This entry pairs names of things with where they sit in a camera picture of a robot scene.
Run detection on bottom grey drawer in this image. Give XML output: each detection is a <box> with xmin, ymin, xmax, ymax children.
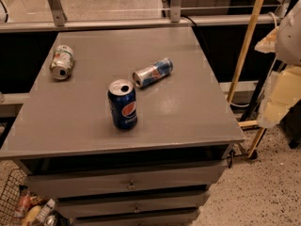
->
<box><xmin>74</xmin><ymin>208</ymin><xmax>199</xmax><ymax>226</ymax></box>

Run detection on silver can in basket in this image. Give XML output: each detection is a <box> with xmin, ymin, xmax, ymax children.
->
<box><xmin>44</xmin><ymin>215</ymin><xmax>58</xmax><ymax>226</ymax></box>

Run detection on grey drawer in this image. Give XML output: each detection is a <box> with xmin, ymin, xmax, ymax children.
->
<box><xmin>25</xmin><ymin>160</ymin><xmax>227</xmax><ymax>199</ymax></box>
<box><xmin>74</xmin><ymin>208</ymin><xmax>199</xmax><ymax>226</ymax></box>
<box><xmin>57</xmin><ymin>190</ymin><xmax>210</xmax><ymax>218</ymax></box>

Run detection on grey drawer cabinet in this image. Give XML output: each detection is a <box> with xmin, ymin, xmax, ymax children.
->
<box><xmin>0</xmin><ymin>27</ymin><xmax>244</xmax><ymax>226</ymax></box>

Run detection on black cable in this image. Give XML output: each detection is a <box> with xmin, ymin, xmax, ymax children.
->
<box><xmin>181</xmin><ymin>14</ymin><xmax>217</xmax><ymax>77</ymax></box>

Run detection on metal railing frame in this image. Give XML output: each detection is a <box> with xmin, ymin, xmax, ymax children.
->
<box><xmin>0</xmin><ymin>0</ymin><xmax>293</xmax><ymax>33</ymax></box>

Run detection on wooden easel frame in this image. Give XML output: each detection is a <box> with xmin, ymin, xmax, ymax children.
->
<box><xmin>226</xmin><ymin>0</ymin><xmax>270</xmax><ymax>159</ymax></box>

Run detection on green white soda can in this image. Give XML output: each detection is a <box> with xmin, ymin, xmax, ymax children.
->
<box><xmin>49</xmin><ymin>45</ymin><xmax>73</xmax><ymax>80</ymax></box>

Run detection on yellow item in basket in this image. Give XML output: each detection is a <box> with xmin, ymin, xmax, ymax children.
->
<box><xmin>22</xmin><ymin>205</ymin><xmax>41</xmax><ymax>226</ymax></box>

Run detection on middle grey drawer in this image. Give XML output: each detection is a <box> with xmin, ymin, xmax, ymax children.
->
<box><xmin>57</xmin><ymin>190</ymin><xmax>210</xmax><ymax>218</ymax></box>

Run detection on red bottle in basket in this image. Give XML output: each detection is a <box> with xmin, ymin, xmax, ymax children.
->
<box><xmin>14</xmin><ymin>188</ymin><xmax>31</xmax><ymax>218</ymax></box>

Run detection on top grey drawer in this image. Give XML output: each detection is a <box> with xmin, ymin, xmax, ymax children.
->
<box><xmin>25</xmin><ymin>160</ymin><xmax>227</xmax><ymax>199</ymax></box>

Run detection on red bull can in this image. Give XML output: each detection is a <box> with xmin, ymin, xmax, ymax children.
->
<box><xmin>132</xmin><ymin>57</ymin><xmax>173</xmax><ymax>89</ymax></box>

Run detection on wire basket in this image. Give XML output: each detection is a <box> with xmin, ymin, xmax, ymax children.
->
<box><xmin>0</xmin><ymin>169</ymin><xmax>27</xmax><ymax>226</ymax></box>

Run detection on white carton in basket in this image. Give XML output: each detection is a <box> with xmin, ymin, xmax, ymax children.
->
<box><xmin>33</xmin><ymin>199</ymin><xmax>55</xmax><ymax>225</ymax></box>

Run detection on blue pepsi can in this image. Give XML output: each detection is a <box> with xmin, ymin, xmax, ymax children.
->
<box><xmin>107</xmin><ymin>79</ymin><xmax>137</xmax><ymax>130</ymax></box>

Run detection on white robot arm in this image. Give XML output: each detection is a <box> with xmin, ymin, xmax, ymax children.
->
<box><xmin>255</xmin><ymin>0</ymin><xmax>301</xmax><ymax>128</ymax></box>

